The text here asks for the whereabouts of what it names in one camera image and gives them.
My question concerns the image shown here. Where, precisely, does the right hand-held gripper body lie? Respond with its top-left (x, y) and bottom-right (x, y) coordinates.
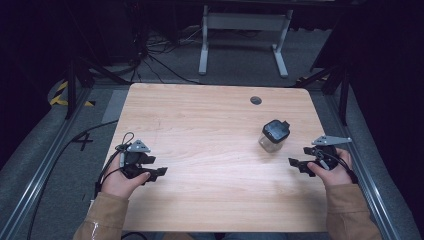
top-left (303, 134), bottom-right (353, 171)

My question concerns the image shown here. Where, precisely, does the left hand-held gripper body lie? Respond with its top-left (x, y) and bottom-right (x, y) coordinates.
top-left (121, 139), bottom-right (158, 180)

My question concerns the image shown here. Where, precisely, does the glass jar with black lid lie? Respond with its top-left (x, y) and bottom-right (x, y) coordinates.
top-left (258, 119), bottom-right (291, 154)

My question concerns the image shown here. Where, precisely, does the person's right hand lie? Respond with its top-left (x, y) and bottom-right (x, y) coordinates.
top-left (306, 147), bottom-right (355, 188)

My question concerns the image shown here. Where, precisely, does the person's left hand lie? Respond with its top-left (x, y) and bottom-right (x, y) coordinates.
top-left (99, 154), bottom-right (152, 201)

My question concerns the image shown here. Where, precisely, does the black tripod stand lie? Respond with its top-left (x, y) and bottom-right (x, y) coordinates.
top-left (294, 64), bottom-right (352, 127)
top-left (64, 57), bottom-right (132, 121)

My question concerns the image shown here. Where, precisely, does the yellow black hazard tape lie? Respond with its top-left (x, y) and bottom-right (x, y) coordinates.
top-left (49, 80), bottom-right (97, 108)

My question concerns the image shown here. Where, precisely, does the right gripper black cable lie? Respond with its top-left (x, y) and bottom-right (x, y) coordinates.
top-left (316, 150), bottom-right (360, 185)

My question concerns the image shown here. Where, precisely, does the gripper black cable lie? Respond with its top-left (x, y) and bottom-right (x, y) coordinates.
top-left (316, 150), bottom-right (360, 185)
top-left (94, 131), bottom-right (136, 198)

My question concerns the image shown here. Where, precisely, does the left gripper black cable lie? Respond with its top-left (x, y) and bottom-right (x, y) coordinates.
top-left (94, 131), bottom-right (136, 198)

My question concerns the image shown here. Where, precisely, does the aluminium floor rail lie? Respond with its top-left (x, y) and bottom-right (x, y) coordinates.
top-left (0, 87), bottom-right (93, 240)
top-left (323, 92), bottom-right (403, 240)

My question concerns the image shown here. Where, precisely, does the black floor cable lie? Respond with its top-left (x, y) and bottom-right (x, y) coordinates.
top-left (25, 119), bottom-right (120, 240)

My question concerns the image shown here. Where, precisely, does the tangle of black cables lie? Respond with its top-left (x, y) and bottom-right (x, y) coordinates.
top-left (128, 24), bottom-right (205, 86)

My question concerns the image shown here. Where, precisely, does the white metal table frame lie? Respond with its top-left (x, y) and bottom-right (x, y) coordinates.
top-left (198, 4), bottom-right (294, 80)

